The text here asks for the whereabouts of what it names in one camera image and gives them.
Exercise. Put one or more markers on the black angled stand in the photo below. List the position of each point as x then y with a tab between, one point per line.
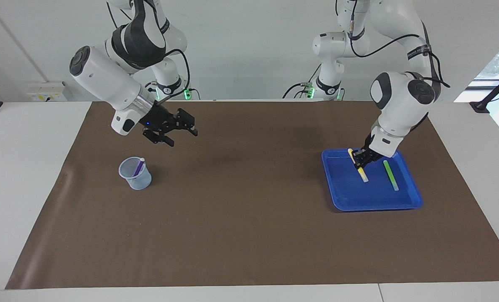
480	105

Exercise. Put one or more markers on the purple pen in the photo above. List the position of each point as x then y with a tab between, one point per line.
139	165

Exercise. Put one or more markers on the translucent mesh pen cup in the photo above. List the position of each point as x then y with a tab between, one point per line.
138	182

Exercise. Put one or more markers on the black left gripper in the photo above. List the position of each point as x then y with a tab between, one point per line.
369	154

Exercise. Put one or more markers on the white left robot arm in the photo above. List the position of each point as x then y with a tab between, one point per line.
400	96

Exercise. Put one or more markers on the green pen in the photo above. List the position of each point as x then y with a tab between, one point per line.
391	175

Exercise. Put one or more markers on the yellow pen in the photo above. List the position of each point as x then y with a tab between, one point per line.
363	175

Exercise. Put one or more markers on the brown table mat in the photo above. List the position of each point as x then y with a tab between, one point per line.
249	230

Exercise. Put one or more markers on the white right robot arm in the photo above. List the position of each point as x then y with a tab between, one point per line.
102	79

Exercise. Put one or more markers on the blue plastic tray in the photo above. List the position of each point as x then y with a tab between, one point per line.
371	197

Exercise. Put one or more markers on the white wall socket box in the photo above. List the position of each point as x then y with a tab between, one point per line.
46	92

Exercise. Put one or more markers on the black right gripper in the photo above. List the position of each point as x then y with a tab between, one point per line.
161	119

